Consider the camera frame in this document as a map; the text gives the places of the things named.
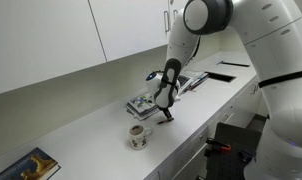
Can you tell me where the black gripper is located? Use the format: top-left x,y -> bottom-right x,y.
158,105 -> 175,122

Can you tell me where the orange and black pen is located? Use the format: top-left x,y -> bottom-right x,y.
156,117 -> 176,126

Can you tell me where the stack of books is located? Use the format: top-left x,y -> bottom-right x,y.
126,105 -> 161,122

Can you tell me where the colourful blue green cover book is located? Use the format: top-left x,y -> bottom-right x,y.
127,94 -> 158,112

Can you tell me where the white printed ceramic mug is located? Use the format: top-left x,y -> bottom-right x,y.
128,124 -> 154,151

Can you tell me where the dark cover book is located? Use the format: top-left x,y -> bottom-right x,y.
177,73 -> 192,89

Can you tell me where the thin open magazine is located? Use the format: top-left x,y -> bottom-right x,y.
188,71 -> 211,93

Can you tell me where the white lower cabinet with drawers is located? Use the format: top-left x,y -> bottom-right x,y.
146,73 -> 269,180

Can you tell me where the orange and black clamp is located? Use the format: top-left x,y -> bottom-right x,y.
205,137 -> 232,152

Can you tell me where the black perforated cart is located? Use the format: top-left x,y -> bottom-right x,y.
203,121 -> 264,180

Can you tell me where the narrow white upper cabinet door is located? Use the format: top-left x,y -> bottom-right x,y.
167,0 -> 189,34

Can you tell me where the blue book with gold statue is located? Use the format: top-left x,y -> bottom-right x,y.
0,147 -> 62,180

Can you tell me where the large white upper cabinet door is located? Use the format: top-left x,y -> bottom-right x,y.
0,0 -> 108,98

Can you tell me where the metal drawer handle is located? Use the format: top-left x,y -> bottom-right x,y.
181,146 -> 206,165
222,112 -> 236,125

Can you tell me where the black strap on arm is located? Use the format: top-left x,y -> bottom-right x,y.
257,68 -> 302,90

